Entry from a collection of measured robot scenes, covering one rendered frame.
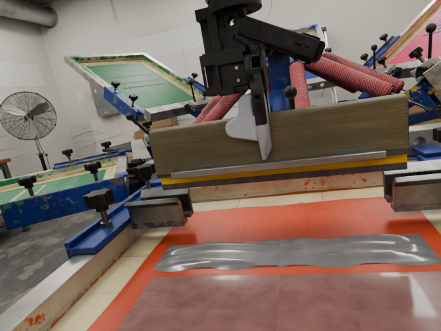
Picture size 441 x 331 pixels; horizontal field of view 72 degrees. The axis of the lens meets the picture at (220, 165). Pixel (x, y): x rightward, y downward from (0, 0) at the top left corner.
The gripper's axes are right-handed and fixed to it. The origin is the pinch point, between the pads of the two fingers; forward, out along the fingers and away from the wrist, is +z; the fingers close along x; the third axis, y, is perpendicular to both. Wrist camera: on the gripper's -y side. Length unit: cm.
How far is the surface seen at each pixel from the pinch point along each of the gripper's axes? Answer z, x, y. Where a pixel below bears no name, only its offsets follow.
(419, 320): 13.6, 18.2, -12.7
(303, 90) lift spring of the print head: -5, -56, -7
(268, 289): 13.6, 13.9, 0.9
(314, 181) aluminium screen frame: 11.2, -16.1, -6.4
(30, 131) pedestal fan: -3, -287, 332
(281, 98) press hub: -3, -80, 0
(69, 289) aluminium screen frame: 11.6, 16.5, 25.2
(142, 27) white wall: -123, -414, 202
